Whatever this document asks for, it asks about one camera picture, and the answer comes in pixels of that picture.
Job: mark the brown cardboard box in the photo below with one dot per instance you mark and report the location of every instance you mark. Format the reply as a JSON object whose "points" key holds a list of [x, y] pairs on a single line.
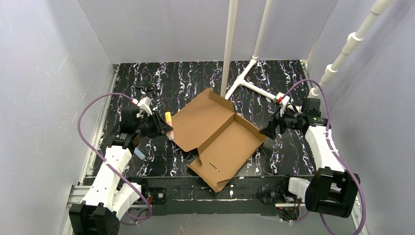
{"points": [[223, 139]]}

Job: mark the light blue tube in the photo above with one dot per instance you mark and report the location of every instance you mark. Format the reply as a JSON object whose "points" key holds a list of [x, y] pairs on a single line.
{"points": [[139, 154]]}

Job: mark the small black clip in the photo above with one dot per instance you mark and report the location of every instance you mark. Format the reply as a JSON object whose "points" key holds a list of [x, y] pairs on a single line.
{"points": [[152, 88]]}

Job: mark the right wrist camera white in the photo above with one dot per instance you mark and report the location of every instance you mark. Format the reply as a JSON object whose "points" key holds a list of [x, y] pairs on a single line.
{"points": [[282, 101]]}

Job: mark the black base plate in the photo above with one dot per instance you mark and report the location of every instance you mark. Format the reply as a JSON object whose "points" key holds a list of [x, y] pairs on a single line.
{"points": [[187, 195]]}

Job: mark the yellow pink marker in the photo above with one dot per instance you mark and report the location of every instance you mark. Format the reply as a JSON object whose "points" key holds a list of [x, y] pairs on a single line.
{"points": [[168, 120]]}

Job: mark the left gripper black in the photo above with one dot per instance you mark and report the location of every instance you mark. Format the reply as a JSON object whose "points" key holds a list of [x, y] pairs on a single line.
{"points": [[155, 123]]}

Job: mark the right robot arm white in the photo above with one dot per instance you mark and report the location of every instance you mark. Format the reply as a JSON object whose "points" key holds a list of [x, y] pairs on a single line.
{"points": [[332, 190]]}

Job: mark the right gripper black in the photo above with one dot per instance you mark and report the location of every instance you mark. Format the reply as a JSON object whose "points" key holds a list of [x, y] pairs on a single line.
{"points": [[277, 123]]}

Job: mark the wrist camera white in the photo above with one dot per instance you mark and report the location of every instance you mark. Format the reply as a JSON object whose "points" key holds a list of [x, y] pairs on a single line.
{"points": [[282, 101], [144, 106]]}

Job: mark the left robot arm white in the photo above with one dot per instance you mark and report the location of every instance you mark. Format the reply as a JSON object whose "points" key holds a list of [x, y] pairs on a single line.
{"points": [[101, 210]]}

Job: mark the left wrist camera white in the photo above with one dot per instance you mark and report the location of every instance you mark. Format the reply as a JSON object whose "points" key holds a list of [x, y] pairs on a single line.
{"points": [[144, 106]]}

